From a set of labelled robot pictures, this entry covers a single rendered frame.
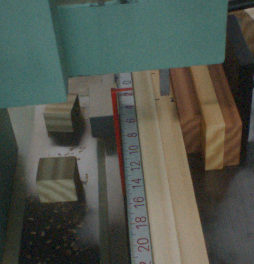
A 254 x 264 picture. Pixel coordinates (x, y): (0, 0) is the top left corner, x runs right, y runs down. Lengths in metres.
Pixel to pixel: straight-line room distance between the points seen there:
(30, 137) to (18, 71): 0.31
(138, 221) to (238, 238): 0.10
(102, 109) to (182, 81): 0.16
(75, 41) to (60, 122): 0.28
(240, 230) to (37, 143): 0.34
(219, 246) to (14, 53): 0.22
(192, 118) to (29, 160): 0.27
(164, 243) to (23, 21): 0.19
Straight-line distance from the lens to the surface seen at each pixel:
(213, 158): 0.52
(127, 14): 0.45
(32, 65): 0.43
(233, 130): 0.50
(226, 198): 0.50
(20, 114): 0.79
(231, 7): 0.49
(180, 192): 0.45
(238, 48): 0.52
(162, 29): 0.46
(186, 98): 0.54
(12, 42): 0.42
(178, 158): 0.48
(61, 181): 0.63
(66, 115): 0.72
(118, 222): 0.60
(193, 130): 0.52
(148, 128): 0.50
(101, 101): 0.70
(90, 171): 0.68
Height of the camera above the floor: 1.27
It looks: 40 degrees down
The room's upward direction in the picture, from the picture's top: 5 degrees counter-clockwise
